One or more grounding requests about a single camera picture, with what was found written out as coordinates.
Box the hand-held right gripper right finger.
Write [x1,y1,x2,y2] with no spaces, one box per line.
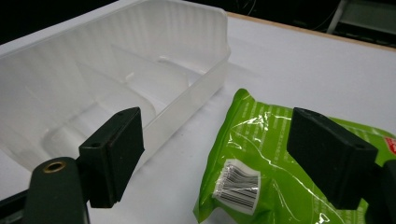
[286,106,379,211]

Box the translucent white plastic bin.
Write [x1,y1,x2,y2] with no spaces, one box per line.
[0,0,232,175]

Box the metal stand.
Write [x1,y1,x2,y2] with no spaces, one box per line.
[325,0,396,40]

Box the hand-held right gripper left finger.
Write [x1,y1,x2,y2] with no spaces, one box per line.
[78,106,146,209]

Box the green snack packet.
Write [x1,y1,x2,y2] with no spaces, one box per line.
[192,88,396,224]

